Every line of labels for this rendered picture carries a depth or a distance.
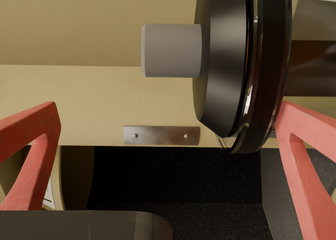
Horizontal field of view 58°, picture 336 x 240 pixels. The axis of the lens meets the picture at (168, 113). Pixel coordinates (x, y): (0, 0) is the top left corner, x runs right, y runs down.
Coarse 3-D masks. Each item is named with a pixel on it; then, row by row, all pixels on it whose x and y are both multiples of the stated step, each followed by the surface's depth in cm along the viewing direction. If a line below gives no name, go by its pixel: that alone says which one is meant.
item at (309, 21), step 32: (256, 0) 11; (288, 0) 11; (320, 0) 12; (256, 32) 11; (288, 32) 11; (320, 32) 12; (256, 64) 11; (288, 64) 11; (320, 64) 12; (288, 96) 13; (320, 96) 13
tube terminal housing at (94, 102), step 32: (0, 96) 30; (32, 96) 31; (64, 96) 31; (96, 96) 31; (128, 96) 31; (160, 96) 31; (192, 96) 31; (64, 128) 28; (96, 128) 28; (0, 192) 33
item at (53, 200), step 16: (64, 160) 50; (80, 160) 51; (64, 176) 49; (80, 176) 50; (48, 192) 36; (64, 192) 47; (80, 192) 48; (48, 208) 38; (64, 208) 37; (80, 208) 45
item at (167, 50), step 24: (216, 0) 13; (240, 0) 12; (168, 24) 16; (192, 24) 16; (216, 24) 12; (240, 24) 12; (144, 48) 15; (168, 48) 15; (192, 48) 15; (216, 48) 12; (240, 48) 12; (144, 72) 16; (168, 72) 16; (192, 72) 16; (216, 72) 13; (240, 72) 12; (216, 96) 13; (240, 96) 12; (216, 120) 14
